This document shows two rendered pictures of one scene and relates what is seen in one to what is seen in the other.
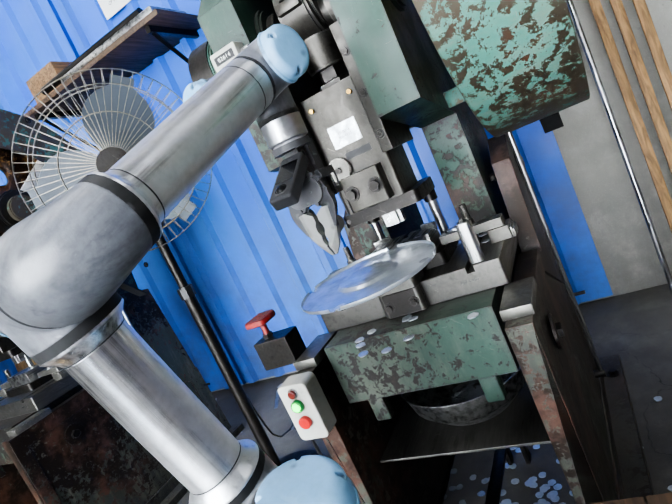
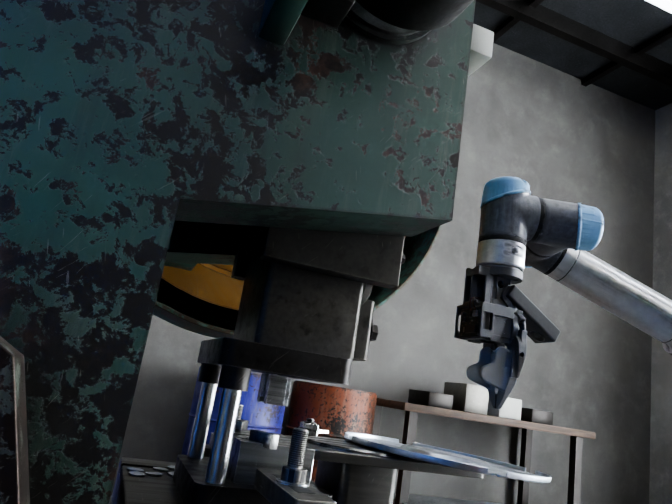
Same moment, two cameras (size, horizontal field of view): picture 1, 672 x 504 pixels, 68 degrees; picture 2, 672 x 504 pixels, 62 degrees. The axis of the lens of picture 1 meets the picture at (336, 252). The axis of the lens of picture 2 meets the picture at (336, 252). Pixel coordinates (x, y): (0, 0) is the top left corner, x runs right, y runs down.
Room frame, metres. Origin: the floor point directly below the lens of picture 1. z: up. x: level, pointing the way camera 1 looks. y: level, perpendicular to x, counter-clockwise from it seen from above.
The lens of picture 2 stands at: (1.72, 0.38, 0.85)
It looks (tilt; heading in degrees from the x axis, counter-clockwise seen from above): 14 degrees up; 222
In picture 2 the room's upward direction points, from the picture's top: 9 degrees clockwise
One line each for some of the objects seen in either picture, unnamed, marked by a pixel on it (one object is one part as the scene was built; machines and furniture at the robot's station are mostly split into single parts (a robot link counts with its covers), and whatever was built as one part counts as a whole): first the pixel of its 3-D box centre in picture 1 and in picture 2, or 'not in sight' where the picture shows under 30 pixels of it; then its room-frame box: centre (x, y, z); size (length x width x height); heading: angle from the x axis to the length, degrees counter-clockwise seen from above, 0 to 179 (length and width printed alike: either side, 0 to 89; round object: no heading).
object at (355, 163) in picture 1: (356, 142); (321, 250); (1.17, -0.15, 1.04); 0.17 x 0.15 x 0.30; 152
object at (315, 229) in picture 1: (322, 231); (495, 376); (0.91, 0.01, 0.91); 0.06 x 0.03 x 0.09; 151
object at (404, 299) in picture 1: (394, 286); (375, 499); (1.05, -0.09, 0.72); 0.25 x 0.14 x 0.14; 152
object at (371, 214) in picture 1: (391, 206); (267, 370); (1.21, -0.17, 0.86); 0.20 x 0.16 x 0.05; 62
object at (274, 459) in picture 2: (407, 246); (259, 455); (1.20, -0.17, 0.76); 0.15 x 0.09 x 0.05; 62
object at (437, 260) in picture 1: (414, 258); (246, 485); (1.21, -0.17, 0.72); 0.20 x 0.16 x 0.03; 62
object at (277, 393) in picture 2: (393, 216); (275, 389); (1.19, -0.16, 0.84); 0.05 x 0.03 x 0.04; 62
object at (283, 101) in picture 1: (264, 91); (506, 214); (0.90, 0.00, 1.17); 0.09 x 0.08 x 0.11; 134
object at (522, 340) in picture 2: (304, 212); (511, 348); (0.89, 0.02, 0.95); 0.05 x 0.02 x 0.09; 61
